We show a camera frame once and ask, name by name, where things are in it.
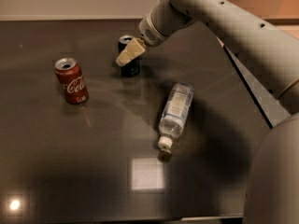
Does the grey side table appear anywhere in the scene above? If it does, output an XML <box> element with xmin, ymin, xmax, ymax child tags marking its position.
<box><xmin>223</xmin><ymin>47</ymin><xmax>290</xmax><ymax>128</ymax></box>

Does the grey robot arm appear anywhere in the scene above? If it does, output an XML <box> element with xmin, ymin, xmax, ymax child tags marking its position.
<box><xmin>116</xmin><ymin>0</ymin><xmax>299</xmax><ymax>224</ymax></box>

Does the blue pepsi can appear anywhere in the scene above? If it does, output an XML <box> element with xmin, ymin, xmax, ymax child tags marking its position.
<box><xmin>118</xmin><ymin>35</ymin><xmax>140</xmax><ymax>77</ymax></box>

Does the clear plastic water bottle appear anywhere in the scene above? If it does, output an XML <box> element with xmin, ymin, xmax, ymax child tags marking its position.
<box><xmin>158</xmin><ymin>83</ymin><xmax>193</xmax><ymax>153</ymax></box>

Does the red coke can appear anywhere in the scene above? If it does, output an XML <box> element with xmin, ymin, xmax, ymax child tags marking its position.
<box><xmin>54</xmin><ymin>58</ymin><xmax>89</xmax><ymax>105</ymax></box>

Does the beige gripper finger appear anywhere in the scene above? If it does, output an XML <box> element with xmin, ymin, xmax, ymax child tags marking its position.
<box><xmin>116</xmin><ymin>37</ymin><xmax>146</xmax><ymax>67</ymax></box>

